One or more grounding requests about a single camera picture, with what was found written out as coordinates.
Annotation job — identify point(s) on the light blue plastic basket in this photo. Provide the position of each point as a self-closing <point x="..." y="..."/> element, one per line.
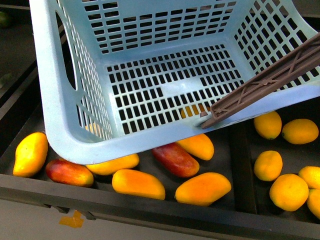
<point x="114" y="75"/>

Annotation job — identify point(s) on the brown basket handle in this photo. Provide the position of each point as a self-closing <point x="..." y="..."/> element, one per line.
<point x="299" y="61"/>

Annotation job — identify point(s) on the yellow mango top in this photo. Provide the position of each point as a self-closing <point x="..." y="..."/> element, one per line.
<point x="193" y="110"/>

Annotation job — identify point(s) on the red mango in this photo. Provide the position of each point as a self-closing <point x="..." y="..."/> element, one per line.
<point x="65" y="172"/>
<point x="176" y="160"/>

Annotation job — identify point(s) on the yellow mango middle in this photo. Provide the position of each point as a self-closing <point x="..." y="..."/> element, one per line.
<point x="199" y="146"/>

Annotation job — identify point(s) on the yellow mango by basket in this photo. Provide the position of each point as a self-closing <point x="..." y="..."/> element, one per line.
<point x="112" y="166"/>

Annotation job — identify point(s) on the yellow mango lower left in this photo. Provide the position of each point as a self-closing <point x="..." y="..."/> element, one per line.
<point x="137" y="183"/>

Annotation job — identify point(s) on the yellow mango lower right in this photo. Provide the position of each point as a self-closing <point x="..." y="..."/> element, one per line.
<point x="203" y="190"/>

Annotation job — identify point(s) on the yellow lemon top left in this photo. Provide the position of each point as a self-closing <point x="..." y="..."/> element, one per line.
<point x="268" y="125"/>

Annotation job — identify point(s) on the yellow lemon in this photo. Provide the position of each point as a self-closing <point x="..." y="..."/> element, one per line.
<point x="300" y="131"/>
<point x="289" y="192"/>
<point x="311" y="175"/>
<point x="313" y="202"/>
<point x="268" y="165"/>
<point x="268" y="125"/>

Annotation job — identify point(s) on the yellow lemon middle left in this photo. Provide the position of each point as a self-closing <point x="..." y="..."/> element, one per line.
<point x="268" y="165"/>

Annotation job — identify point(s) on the yellow mango far left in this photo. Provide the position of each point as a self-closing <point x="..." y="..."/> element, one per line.
<point x="30" y="155"/>

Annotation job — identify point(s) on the yellow lemon top right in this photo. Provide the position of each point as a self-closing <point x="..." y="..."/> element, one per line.
<point x="300" y="131"/>

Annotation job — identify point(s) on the yellow lemon bottom centre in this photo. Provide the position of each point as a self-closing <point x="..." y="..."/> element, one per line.
<point x="289" y="192"/>

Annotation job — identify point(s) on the yellow lemon middle right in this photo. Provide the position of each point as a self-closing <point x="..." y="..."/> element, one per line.
<point x="311" y="175"/>

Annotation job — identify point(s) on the yellow lemon bottom right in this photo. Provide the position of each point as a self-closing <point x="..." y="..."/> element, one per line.
<point x="313" y="202"/>

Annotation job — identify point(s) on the black produce display tray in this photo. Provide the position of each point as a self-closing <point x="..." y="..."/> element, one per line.
<point x="245" y="212"/>

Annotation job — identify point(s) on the orange floor tape marker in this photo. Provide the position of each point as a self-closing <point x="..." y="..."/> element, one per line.
<point x="74" y="221"/>

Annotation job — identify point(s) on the green avocado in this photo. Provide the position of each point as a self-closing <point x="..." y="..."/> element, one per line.
<point x="5" y="20"/>

